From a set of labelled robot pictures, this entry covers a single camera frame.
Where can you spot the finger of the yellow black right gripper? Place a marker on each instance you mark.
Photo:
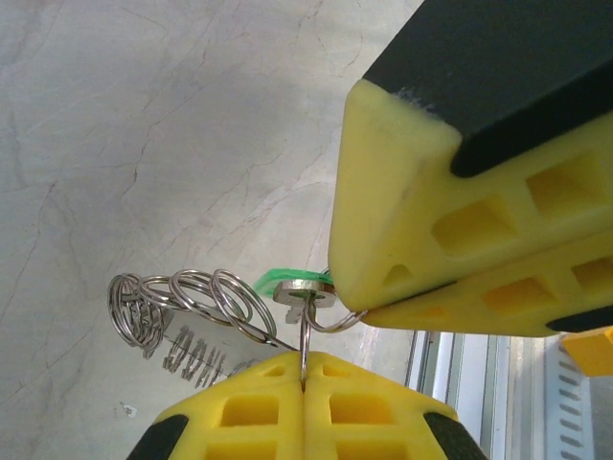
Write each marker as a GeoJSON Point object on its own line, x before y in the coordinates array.
{"type": "Point", "coordinates": [551, 306]}

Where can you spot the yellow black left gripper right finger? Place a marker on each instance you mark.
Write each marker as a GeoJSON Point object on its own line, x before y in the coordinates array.
{"type": "Point", "coordinates": [373, 421]}

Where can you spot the finger of the stained yellow right gripper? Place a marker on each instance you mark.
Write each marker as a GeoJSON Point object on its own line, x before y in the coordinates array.
{"type": "Point", "coordinates": [407, 182]}

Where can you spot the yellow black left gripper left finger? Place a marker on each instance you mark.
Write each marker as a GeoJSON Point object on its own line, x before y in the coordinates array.
{"type": "Point", "coordinates": [249, 421]}

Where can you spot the metal keyring with rings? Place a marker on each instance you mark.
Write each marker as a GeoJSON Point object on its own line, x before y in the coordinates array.
{"type": "Point", "coordinates": [201, 340]}

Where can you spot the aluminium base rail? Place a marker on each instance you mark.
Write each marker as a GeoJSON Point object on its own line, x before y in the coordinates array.
{"type": "Point", "coordinates": [479, 383]}

